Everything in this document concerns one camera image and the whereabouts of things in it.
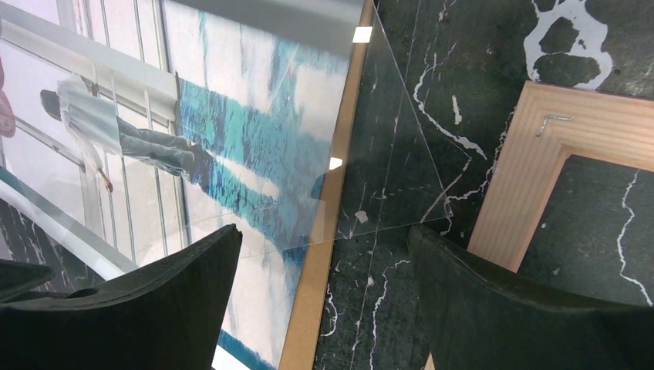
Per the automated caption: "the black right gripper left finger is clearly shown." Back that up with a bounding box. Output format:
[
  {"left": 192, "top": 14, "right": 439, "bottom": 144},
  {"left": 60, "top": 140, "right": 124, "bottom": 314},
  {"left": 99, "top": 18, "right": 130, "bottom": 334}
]
[{"left": 1, "top": 225, "right": 242, "bottom": 369}]

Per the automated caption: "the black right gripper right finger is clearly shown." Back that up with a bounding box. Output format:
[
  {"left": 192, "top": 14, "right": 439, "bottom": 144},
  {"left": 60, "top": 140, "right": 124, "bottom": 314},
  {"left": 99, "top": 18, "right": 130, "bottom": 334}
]
[{"left": 407, "top": 224, "right": 653, "bottom": 369}]

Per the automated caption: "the clear acrylic sheet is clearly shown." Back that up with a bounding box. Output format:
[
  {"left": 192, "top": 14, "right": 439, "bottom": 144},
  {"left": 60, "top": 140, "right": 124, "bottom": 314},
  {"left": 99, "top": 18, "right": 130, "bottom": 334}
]
[{"left": 0, "top": 0, "right": 456, "bottom": 257}]

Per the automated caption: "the printed photo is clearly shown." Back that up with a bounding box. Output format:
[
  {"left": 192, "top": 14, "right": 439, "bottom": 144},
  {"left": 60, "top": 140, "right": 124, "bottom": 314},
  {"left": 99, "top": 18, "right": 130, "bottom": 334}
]
[{"left": 1, "top": 1, "right": 368, "bottom": 369}]

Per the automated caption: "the brown backing board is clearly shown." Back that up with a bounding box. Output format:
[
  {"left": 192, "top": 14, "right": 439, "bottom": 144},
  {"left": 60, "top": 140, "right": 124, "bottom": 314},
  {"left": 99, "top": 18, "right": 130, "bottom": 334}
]
[{"left": 278, "top": 1, "right": 373, "bottom": 369}]

